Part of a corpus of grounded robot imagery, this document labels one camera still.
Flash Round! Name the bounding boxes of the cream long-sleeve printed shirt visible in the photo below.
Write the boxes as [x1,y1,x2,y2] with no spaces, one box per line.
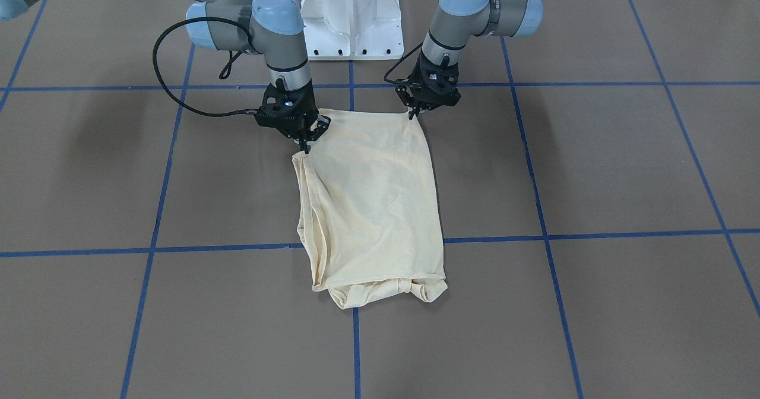
[292,109,448,309]

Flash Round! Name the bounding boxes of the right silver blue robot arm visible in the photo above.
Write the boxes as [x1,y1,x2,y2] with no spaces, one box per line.
[2,0,331,153]

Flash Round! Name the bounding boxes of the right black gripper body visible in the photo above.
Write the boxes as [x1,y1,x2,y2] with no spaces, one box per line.
[255,83,319,141]

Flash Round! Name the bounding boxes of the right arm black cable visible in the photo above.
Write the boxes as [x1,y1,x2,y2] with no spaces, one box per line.
[153,17,268,118]

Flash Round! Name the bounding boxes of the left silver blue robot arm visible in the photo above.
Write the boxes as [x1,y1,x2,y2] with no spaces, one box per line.
[383,0,758,116]

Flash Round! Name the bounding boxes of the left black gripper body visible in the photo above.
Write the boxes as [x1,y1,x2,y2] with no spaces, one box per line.
[395,53,460,112]

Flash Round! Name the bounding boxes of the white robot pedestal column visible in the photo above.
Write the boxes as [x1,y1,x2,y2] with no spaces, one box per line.
[301,0,404,61]

